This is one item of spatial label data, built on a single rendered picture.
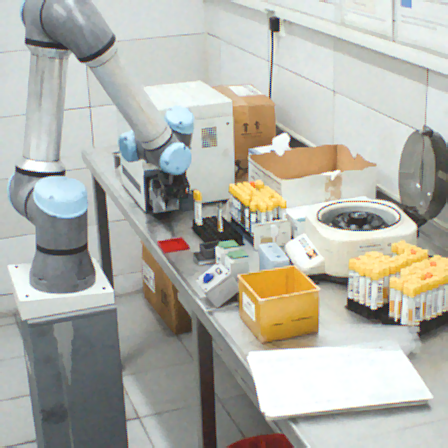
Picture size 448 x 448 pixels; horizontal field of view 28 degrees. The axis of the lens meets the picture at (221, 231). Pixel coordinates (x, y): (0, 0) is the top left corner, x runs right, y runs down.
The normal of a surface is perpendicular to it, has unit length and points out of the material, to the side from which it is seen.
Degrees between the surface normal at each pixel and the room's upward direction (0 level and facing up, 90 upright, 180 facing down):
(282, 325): 90
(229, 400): 0
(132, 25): 90
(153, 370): 0
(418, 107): 90
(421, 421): 0
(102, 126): 90
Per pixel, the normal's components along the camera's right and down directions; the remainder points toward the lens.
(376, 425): -0.04, -0.93
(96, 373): 0.33, 0.34
